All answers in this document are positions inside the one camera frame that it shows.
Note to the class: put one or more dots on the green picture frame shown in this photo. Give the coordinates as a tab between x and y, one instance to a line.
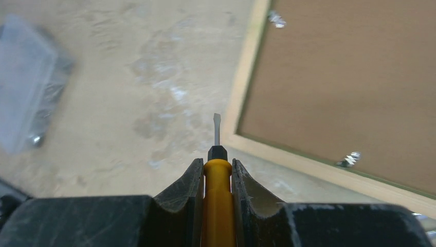
343	91

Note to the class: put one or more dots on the orange handle screwdriver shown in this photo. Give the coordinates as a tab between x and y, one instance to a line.
218	213

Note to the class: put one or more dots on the clear plastic screw box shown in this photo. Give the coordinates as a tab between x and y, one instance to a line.
34	72

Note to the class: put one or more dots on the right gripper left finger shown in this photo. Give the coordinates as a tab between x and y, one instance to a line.
177	212

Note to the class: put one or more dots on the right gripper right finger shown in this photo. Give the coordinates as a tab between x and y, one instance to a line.
260	216

